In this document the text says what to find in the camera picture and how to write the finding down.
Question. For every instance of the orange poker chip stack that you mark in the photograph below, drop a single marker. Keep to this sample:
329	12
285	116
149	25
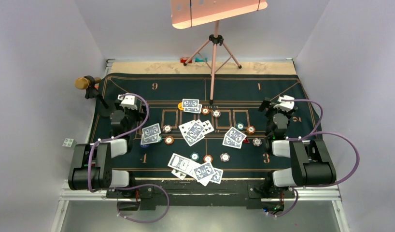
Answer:
208	158

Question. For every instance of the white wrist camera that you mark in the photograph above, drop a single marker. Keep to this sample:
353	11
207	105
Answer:
128	101
285	103

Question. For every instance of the yellow big blind button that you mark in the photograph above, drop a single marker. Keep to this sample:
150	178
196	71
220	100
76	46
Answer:
180	106

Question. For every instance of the pink music stand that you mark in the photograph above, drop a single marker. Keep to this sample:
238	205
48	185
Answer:
191	13

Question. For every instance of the white blue chip stack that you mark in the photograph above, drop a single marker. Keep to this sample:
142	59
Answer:
225	157

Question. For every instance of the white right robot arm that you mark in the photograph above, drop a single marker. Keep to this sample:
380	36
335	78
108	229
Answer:
310	162

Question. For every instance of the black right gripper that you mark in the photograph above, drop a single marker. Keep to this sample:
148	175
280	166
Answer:
267	103

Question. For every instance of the small grey lego block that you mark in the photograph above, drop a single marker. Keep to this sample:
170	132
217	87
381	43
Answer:
70	143

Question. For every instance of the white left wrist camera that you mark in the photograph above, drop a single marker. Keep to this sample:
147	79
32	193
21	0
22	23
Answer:
128	101

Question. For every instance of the blue small blind button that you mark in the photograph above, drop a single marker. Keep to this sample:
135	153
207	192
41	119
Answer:
143	145

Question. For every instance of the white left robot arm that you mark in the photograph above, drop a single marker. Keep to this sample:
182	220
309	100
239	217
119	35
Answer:
92	164

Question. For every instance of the red clip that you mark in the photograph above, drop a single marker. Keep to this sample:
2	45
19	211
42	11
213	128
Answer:
185	60

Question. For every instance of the face up spades card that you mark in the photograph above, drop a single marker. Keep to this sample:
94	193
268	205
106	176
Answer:
184	126

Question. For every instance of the gold knob black clamp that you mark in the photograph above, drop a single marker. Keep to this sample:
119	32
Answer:
88	83

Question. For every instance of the face up clubs card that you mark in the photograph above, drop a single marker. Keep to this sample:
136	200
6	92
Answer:
207	127
179	174

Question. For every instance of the blue playing card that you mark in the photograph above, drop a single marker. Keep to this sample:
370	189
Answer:
151	130
217	177
227	141
204	171
236	135
190	103
191	141
194	110
149	139

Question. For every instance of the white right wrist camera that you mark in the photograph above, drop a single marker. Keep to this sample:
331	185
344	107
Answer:
285	103

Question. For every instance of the blue playing card deck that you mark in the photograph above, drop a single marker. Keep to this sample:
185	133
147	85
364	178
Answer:
186	166

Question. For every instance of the dark green poker mat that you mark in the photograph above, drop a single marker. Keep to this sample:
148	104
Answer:
236	96

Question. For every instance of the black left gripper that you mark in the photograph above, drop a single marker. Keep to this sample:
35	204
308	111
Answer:
140	116

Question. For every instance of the aluminium frame rail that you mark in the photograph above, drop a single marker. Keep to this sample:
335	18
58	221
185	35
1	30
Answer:
331	194

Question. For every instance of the teal clip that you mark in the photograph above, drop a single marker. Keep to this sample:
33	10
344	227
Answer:
201	59

